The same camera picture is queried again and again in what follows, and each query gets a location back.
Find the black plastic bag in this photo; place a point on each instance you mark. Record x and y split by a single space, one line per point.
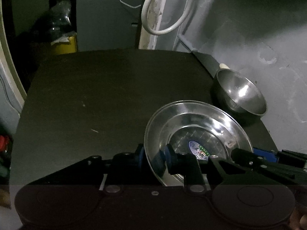
56 21

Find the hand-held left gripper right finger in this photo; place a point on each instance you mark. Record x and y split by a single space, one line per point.
169 157

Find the yellow box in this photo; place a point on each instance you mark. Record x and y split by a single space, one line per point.
66 44

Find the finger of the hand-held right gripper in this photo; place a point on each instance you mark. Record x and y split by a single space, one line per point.
265 155
249 159

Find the dark cabinet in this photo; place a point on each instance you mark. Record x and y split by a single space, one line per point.
108 21

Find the steel bowl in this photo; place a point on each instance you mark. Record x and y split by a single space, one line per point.
242 93

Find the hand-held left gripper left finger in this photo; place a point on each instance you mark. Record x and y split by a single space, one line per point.
141 158

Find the steel plate with sticker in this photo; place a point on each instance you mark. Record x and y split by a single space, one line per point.
211 129

